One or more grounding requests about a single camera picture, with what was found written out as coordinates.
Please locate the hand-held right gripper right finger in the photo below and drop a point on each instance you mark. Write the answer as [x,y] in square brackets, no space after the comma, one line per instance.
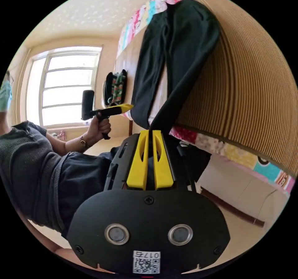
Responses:
[163,167]

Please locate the window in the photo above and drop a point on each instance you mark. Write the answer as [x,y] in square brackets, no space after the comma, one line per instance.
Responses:
[67,85]

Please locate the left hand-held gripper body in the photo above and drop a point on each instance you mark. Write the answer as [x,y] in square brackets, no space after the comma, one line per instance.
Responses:
[105,112]

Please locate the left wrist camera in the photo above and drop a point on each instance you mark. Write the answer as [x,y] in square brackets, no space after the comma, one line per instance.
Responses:
[87,104]

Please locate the person's body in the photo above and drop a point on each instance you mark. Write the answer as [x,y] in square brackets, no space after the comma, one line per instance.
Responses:
[35,167]

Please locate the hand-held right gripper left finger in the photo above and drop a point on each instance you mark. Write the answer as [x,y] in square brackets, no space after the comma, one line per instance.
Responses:
[137,165]

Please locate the bed with woven mat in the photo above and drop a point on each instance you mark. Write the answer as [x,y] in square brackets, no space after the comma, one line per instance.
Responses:
[244,85]

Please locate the person's left forearm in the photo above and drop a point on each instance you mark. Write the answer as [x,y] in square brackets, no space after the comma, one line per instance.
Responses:
[69,145]

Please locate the black pants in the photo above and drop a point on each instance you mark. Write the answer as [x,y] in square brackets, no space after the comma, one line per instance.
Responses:
[181,39]

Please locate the person's left hand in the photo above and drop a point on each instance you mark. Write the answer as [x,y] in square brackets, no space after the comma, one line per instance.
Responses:
[97,130]

